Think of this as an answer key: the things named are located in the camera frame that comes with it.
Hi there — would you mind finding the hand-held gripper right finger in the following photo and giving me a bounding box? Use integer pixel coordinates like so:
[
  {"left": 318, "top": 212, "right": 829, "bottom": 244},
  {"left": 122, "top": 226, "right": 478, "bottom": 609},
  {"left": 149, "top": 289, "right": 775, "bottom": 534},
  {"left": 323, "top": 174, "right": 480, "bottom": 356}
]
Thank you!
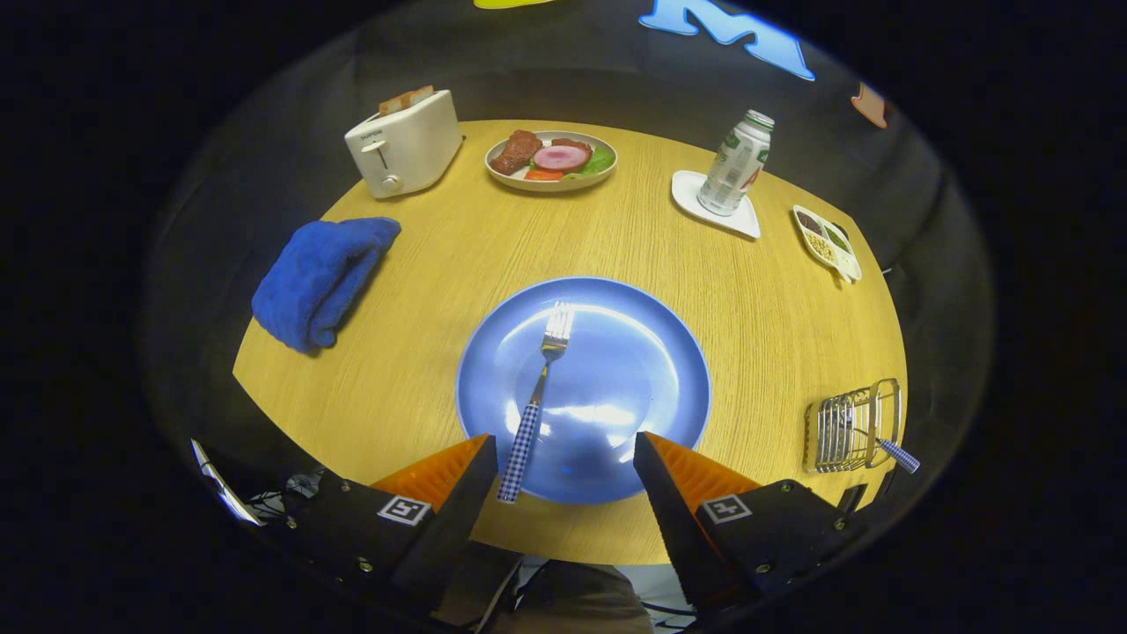
[{"left": 632, "top": 431, "right": 881, "bottom": 617}]

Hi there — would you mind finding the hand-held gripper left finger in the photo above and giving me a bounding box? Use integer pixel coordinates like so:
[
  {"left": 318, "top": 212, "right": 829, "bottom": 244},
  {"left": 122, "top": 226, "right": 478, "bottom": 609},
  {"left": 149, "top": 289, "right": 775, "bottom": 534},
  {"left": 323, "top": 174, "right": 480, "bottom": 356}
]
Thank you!
[{"left": 264, "top": 433, "right": 498, "bottom": 617}]

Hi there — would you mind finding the checked handle fork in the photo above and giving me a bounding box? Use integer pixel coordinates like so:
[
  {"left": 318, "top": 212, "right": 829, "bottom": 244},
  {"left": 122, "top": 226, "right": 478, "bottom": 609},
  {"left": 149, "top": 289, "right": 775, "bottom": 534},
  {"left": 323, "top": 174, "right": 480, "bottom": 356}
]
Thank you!
[{"left": 496, "top": 301, "right": 576, "bottom": 505}]

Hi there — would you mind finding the checked handle spoon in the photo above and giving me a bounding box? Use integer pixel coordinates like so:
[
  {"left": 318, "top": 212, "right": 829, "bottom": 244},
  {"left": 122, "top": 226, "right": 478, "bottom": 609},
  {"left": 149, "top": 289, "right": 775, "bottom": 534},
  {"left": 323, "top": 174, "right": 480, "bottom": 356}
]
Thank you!
[{"left": 836, "top": 414, "right": 921, "bottom": 475}]

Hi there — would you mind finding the person's leg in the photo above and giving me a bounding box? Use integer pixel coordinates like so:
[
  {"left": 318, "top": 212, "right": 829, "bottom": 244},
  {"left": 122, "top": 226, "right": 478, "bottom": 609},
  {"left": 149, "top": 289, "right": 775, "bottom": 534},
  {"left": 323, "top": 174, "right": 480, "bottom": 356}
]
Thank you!
[{"left": 431, "top": 542, "right": 657, "bottom": 634}]

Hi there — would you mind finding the blue round plate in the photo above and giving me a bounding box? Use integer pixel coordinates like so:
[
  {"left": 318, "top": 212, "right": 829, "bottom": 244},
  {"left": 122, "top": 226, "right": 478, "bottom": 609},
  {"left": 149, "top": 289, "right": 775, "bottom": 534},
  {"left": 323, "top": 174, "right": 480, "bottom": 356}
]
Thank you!
[{"left": 455, "top": 276, "right": 711, "bottom": 505}]

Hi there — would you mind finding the blue folded towel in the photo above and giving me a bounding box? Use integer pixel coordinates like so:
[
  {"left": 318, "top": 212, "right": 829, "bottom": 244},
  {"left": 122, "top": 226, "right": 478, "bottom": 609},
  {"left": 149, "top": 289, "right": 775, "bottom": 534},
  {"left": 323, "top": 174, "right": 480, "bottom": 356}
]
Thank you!
[{"left": 251, "top": 217, "right": 402, "bottom": 355}]

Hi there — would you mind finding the white divided snack dish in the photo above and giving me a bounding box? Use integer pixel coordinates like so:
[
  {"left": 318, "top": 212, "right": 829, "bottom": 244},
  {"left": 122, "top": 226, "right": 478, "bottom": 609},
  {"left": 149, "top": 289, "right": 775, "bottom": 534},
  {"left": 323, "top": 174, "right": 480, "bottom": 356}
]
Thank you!
[{"left": 792, "top": 204, "right": 863, "bottom": 284}]

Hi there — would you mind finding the white square coaster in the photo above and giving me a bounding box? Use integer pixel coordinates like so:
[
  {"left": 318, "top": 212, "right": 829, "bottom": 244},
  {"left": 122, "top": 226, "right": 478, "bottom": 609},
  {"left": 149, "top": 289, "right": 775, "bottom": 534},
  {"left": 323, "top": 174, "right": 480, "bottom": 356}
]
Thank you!
[{"left": 671, "top": 170, "right": 762, "bottom": 240}]

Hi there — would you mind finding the beige round food plate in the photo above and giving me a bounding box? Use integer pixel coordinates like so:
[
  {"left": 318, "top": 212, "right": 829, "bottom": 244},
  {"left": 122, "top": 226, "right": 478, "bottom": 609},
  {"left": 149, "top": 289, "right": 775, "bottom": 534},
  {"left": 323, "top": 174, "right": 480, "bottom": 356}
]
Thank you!
[{"left": 484, "top": 129, "right": 618, "bottom": 193}]

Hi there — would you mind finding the white drink bottle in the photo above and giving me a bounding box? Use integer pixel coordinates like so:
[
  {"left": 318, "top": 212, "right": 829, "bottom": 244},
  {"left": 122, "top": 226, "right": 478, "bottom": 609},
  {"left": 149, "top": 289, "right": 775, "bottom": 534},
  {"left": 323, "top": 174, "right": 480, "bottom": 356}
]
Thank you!
[{"left": 697, "top": 109, "right": 776, "bottom": 217}]

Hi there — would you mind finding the green lettuce leaf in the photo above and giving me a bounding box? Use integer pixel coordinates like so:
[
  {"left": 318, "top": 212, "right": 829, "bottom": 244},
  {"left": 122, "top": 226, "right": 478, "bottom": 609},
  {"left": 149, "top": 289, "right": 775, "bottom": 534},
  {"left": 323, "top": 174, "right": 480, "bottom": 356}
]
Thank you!
[{"left": 563, "top": 145, "right": 615, "bottom": 181}]

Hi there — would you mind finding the pink ham slice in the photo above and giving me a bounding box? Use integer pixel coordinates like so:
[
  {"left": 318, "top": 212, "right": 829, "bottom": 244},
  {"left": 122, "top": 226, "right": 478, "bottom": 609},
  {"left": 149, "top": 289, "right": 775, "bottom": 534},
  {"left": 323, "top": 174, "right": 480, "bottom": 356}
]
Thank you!
[{"left": 533, "top": 144, "right": 593, "bottom": 173}]

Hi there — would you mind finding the brown meat piece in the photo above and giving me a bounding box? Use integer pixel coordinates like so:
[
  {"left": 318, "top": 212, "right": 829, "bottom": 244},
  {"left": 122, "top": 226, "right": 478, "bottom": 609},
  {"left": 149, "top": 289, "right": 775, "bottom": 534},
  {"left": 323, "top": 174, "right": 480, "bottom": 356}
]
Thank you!
[{"left": 490, "top": 130, "right": 544, "bottom": 175}]

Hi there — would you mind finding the white toaster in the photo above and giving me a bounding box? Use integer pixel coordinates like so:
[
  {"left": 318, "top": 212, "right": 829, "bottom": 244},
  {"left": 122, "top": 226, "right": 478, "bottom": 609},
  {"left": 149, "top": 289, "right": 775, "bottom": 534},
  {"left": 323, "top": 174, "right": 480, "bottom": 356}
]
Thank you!
[{"left": 344, "top": 89, "right": 465, "bottom": 199}]

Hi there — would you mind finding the brown toast slice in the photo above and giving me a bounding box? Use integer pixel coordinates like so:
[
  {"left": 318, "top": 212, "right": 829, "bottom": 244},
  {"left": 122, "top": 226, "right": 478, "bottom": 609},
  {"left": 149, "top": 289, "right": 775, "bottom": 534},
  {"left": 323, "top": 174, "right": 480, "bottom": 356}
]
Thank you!
[{"left": 379, "top": 85, "right": 435, "bottom": 117}]

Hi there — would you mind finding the metal wire cutlery basket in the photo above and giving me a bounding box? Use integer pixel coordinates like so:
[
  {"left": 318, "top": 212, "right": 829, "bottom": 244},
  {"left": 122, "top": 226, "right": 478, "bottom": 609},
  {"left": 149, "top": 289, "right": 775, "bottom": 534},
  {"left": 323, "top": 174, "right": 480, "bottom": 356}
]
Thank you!
[{"left": 803, "top": 379, "right": 902, "bottom": 475}]

